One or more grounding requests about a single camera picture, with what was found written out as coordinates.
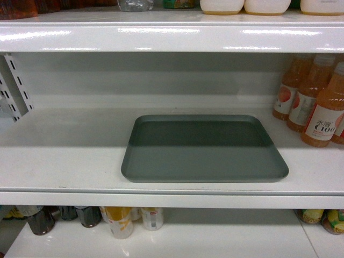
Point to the grey silver serving tray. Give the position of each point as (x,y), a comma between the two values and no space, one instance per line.
(201,148)

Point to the white labelled small bottle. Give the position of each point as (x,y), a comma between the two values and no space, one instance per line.
(152,218)

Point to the white yellow drink bottle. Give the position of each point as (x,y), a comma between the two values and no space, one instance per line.
(120,221)

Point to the dark tea bottle right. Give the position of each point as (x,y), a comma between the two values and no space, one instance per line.
(89,216)

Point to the dark tea bottle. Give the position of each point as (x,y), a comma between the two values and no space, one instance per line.
(40,219)
(89,216)

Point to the orange juice bottle back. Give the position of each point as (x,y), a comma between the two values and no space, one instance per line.
(291,80)

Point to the white jug left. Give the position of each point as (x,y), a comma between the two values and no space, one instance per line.
(221,7)

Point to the white jug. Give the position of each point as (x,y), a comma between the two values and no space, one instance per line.
(266,7)
(322,7)
(221,7)

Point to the white upper shelf board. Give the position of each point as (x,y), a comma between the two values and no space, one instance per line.
(161,30)

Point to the clear water bottle base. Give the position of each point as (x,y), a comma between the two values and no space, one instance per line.
(135,5)

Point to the white jug middle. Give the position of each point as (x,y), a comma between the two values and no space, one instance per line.
(266,7)

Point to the orange juice bottle front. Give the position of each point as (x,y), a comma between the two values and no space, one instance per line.
(327,112)

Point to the dark tea bottle left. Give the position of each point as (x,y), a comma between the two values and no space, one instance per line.
(40,219)

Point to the white slotted shelf upright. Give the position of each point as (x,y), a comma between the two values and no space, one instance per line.
(15,99)

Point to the yellow green bottle left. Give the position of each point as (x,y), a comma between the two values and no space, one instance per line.
(310,216)

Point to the white jug right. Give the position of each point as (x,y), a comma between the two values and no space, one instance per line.
(322,7)

